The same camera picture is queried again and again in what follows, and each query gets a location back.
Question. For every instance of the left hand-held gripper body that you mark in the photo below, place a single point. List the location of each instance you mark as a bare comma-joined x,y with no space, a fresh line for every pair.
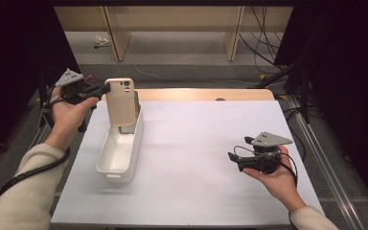
70,78

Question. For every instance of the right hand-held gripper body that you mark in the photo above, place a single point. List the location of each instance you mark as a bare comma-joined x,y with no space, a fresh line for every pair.
270,139

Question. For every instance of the beige phone case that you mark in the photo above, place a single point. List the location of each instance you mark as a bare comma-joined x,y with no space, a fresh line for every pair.
120,102

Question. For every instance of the white plastic storage box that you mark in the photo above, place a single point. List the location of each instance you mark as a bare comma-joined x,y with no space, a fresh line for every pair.
118,156

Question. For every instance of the person's left hand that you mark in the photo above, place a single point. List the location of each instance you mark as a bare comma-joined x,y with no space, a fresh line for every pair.
65,119

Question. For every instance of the person's right hand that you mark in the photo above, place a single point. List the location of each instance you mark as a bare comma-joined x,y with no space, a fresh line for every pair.
282,185

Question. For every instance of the pink object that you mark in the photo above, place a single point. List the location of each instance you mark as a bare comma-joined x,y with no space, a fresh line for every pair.
90,78

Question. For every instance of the white crumpled paper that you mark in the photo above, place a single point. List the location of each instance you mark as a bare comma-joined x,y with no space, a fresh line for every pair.
101,41

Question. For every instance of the white table sheet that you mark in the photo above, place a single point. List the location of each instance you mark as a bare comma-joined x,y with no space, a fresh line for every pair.
188,191

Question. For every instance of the dark curtain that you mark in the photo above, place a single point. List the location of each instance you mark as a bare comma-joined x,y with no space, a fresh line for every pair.
351,80
9,64

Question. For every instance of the beige wooden desk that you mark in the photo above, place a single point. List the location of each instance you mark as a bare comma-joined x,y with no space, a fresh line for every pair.
179,17

